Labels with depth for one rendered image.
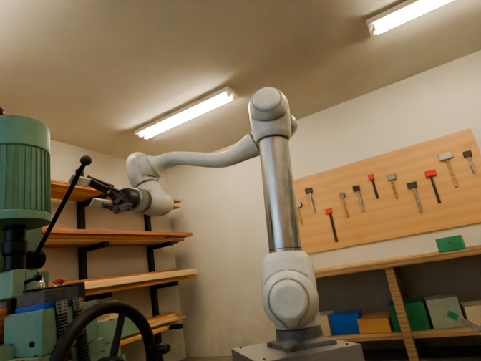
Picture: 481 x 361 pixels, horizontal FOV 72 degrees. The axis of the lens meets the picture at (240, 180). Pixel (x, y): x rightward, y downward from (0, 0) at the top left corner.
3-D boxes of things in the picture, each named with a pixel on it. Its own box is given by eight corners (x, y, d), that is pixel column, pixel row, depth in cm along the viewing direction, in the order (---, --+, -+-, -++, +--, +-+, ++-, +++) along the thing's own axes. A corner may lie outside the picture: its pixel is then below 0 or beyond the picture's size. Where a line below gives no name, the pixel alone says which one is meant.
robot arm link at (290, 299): (321, 324, 102) (325, 333, 81) (269, 326, 104) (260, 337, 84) (291, 105, 126) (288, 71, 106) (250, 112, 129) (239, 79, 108)
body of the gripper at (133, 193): (132, 213, 121) (112, 211, 112) (120, 200, 125) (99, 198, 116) (143, 196, 120) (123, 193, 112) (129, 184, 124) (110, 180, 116)
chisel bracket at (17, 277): (11, 304, 83) (12, 269, 85) (-20, 309, 89) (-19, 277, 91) (40, 299, 90) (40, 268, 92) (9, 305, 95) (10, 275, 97)
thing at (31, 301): (43, 309, 70) (43, 282, 72) (12, 314, 75) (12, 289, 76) (94, 300, 82) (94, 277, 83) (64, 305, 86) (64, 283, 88)
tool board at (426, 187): (505, 217, 298) (471, 127, 322) (299, 255, 387) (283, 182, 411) (504, 218, 302) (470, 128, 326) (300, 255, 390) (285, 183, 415)
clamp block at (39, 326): (39, 357, 66) (39, 309, 69) (0, 360, 72) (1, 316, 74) (100, 339, 79) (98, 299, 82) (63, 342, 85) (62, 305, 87)
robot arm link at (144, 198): (129, 204, 130) (118, 202, 125) (141, 185, 129) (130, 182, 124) (143, 217, 125) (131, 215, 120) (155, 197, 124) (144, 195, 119)
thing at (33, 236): (18, 252, 109) (19, 208, 113) (2, 256, 113) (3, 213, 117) (43, 251, 116) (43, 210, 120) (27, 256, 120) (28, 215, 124)
